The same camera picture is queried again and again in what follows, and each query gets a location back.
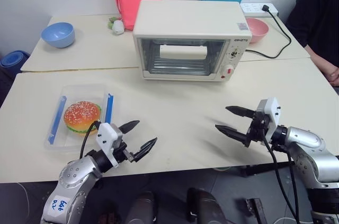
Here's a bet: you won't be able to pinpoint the white green toy vegetable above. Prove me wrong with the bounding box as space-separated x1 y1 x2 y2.
107 16 126 35

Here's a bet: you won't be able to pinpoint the pink bowl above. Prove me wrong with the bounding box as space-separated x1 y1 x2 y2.
245 17 270 44

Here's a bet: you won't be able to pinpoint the white power strip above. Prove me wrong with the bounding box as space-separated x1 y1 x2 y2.
239 2 280 19

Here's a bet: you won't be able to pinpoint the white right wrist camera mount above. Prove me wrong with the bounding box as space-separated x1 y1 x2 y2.
256 97 282 143

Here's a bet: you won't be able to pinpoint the dark rounded shape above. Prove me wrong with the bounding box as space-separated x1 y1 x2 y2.
186 187 226 224
123 190 156 224

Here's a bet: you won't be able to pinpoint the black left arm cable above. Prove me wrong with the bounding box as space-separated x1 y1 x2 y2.
79 120 102 160

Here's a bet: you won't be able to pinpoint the toy hamburger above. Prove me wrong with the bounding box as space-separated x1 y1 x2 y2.
63 101 102 136

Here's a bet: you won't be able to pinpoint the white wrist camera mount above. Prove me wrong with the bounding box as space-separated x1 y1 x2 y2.
95 122 119 168
256 97 282 143

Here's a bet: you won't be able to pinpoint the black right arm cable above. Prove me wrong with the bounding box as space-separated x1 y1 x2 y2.
261 131 305 224

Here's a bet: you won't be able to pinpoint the rusty brown metal piece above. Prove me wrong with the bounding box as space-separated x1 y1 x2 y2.
245 198 269 224

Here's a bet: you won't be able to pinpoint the blue bowl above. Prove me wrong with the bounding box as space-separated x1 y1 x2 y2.
40 22 76 49

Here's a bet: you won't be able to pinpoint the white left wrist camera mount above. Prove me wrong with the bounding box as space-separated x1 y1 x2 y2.
95 122 119 168

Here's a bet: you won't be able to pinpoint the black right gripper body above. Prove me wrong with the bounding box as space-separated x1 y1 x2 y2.
243 111 271 148

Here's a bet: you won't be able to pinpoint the clear plastic container blue clips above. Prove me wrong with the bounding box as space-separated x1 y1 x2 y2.
43 83 119 156

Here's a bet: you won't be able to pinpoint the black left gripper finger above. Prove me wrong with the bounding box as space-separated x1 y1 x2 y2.
132 137 158 163
118 120 140 133

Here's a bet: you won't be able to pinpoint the person bare hand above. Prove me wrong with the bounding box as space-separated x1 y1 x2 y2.
329 67 339 86

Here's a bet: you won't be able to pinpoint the black power cord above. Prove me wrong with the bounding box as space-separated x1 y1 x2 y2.
246 4 293 59

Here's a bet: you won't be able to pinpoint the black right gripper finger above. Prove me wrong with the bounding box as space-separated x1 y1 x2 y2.
225 105 257 119
215 124 249 145

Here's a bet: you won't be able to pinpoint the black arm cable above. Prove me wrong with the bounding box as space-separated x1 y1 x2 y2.
261 131 305 224
79 120 102 160

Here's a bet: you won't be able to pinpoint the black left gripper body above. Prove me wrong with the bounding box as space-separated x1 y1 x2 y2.
113 124 136 164

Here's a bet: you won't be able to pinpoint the person in black clothing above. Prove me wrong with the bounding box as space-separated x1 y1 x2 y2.
285 0 339 87

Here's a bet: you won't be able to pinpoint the blue container latch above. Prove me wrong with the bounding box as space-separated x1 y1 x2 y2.
104 92 115 126
47 95 67 145

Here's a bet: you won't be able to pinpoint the cream toaster oven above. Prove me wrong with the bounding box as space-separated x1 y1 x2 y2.
132 0 253 83

